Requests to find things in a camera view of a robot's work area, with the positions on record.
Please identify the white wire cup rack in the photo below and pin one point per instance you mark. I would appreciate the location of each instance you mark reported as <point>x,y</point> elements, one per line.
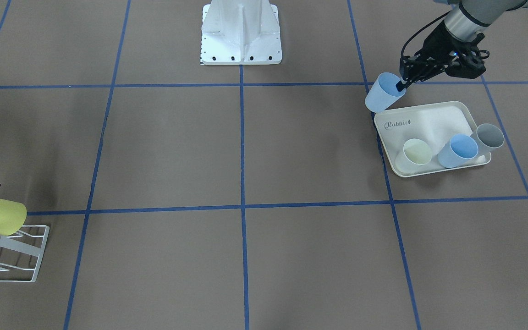
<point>22,253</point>

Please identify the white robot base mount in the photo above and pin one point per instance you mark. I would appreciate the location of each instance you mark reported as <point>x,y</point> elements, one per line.
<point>240,32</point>

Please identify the white plastic tray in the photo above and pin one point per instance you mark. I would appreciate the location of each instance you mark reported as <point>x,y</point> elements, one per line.
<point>435,124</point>

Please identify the blue cup back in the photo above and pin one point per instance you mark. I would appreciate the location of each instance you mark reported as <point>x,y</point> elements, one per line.
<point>384,92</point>

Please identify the blue cup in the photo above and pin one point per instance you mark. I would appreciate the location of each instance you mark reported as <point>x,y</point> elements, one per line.
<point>384,92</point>
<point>457,151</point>

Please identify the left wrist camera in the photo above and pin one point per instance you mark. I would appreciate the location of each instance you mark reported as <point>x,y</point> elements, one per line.
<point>467,62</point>

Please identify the grey plastic cup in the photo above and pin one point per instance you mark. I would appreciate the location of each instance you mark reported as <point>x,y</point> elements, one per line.
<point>488,137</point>

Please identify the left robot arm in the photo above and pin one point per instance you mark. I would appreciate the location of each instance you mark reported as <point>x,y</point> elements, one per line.
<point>470,17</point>

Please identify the pale cream cup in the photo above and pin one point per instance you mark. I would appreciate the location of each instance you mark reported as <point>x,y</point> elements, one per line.
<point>413,156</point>

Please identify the blue cup front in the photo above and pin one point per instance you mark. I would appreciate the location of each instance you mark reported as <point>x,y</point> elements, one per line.
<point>457,151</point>

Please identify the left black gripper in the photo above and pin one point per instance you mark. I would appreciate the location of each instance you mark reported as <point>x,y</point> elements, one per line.
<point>437,48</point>

